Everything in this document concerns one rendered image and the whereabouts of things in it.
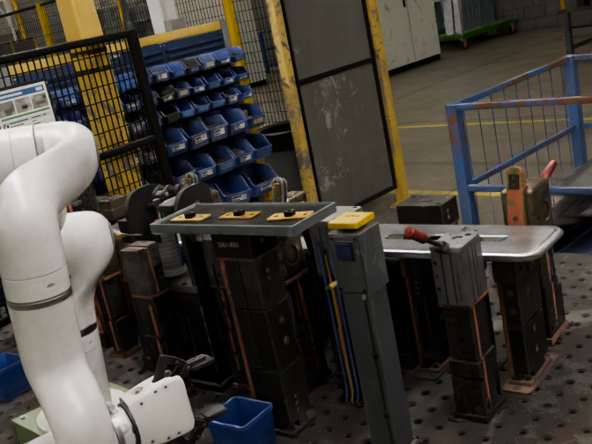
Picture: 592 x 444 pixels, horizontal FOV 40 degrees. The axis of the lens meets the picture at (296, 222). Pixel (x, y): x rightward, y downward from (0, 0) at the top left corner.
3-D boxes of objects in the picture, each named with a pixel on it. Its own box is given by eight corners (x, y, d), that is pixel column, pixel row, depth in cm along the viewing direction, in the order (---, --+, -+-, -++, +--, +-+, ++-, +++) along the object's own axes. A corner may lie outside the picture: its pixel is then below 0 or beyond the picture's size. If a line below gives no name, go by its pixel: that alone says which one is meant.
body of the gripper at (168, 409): (105, 392, 128) (167, 364, 134) (122, 448, 131) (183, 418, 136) (122, 405, 122) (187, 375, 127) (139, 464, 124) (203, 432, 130)
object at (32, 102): (71, 166, 273) (46, 77, 265) (15, 187, 256) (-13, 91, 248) (68, 166, 274) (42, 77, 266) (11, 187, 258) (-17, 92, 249)
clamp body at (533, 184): (576, 322, 187) (558, 173, 177) (554, 351, 176) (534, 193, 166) (532, 319, 193) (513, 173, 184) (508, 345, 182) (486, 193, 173)
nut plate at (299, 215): (314, 211, 148) (314, 205, 147) (307, 218, 144) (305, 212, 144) (274, 215, 151) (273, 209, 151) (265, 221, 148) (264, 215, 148)
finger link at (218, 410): (184, 418, 134) (218, 402, 137) (188, 436, 135) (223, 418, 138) (192, 425, 131) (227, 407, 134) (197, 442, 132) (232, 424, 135)
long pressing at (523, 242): (573, 225, 164) (573, 218, 164) (533, 265, 148) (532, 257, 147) (129, 220, 250) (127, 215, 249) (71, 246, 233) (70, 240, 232)
